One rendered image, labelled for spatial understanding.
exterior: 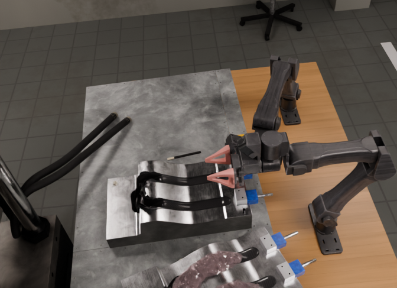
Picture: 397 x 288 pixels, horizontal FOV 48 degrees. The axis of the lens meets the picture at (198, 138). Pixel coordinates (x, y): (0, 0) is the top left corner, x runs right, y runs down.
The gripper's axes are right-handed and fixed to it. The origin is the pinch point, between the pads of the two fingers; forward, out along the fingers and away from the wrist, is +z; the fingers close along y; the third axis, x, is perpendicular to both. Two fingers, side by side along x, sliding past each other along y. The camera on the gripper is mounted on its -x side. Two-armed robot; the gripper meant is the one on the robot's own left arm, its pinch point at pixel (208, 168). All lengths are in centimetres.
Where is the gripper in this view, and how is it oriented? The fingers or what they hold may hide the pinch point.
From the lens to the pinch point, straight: 124.8
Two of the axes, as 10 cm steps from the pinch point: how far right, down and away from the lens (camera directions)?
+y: 0.8, 7.4, -6.7
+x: 0.9, 6.7, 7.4
